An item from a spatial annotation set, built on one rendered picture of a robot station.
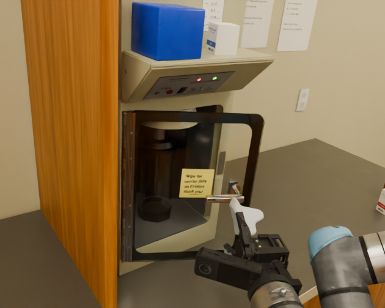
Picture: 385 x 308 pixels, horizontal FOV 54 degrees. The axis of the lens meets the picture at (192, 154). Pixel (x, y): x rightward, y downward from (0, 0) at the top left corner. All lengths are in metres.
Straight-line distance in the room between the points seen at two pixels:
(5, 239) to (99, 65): 0.69
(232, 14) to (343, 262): 0.58
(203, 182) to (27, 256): 0.52
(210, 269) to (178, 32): 0.42
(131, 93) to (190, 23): 0.17
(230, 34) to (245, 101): 0.87
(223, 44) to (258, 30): 0.81
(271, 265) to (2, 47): 0.87
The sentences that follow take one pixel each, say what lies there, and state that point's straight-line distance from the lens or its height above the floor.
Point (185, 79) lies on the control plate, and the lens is 0.76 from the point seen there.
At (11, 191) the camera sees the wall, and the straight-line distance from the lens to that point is 1.29.
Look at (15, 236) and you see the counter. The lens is 1.21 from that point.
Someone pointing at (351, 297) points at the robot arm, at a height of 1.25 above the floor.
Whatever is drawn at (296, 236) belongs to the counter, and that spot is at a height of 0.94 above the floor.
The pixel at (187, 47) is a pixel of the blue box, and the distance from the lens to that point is 0.72.
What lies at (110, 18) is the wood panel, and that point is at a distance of 0.65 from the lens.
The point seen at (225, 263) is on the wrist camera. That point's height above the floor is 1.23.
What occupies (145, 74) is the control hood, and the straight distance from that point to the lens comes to 0.69.
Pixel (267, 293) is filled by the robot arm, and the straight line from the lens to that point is 0.61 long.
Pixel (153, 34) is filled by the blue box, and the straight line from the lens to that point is 0.69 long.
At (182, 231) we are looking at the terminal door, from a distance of 0.95.
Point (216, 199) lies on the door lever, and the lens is 0.85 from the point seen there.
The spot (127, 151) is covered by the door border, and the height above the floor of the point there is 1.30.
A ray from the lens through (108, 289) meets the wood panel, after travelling 0.91.
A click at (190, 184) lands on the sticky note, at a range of 0.88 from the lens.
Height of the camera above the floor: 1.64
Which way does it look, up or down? 24 degrees down
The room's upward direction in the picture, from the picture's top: 5 degrees clockwise
